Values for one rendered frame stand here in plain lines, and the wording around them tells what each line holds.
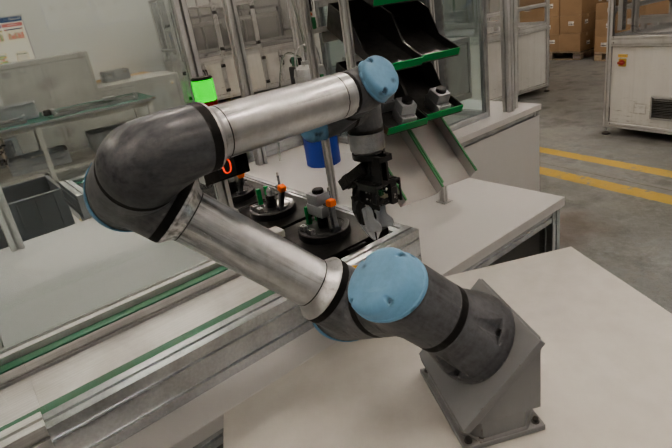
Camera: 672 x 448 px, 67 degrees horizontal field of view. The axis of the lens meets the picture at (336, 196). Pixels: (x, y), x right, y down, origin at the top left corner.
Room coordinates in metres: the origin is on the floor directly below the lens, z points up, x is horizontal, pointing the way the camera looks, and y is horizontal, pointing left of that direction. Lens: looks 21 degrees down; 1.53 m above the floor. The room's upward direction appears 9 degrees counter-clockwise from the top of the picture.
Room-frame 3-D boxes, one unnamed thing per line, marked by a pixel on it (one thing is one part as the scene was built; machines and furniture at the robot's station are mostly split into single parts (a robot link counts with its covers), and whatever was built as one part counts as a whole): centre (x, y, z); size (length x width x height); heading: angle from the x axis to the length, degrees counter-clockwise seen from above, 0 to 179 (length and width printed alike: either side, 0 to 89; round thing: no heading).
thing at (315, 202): (1.24, 0.05, 1.06); 0.08 x 0.04 x 0.07; 36
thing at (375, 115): (1.03, -0.08, 1.33); 0.09 x 0.08 x 0.11; 130
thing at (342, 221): (1.23, 0.04, 0.98); 0.14 x 0.14 x 0.02
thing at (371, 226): (1.02, -0.07, 1.07); 0.06 x 0.03 x 0.09; 36
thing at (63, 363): (1.08, 0.30, 0.91); 0.84 x 0.28 x 0.10; 126
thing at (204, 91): (1.22, 0.27, 1.39); 0.05 x 0.05 x 0.05
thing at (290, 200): (1.44, 0.20, 1.01); 0.24 x 0.24 x 0.13; 36
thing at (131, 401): (0.95, 0.18, 0.91); 0.89 x 0.06 x 0.11; 126
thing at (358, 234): (1.23, 0.04, 0.96); 0.24 x 0.24 x 0.02; 36
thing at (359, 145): (1.04, -0.08, 1.25); 0.08 x 0.08 x 0.05
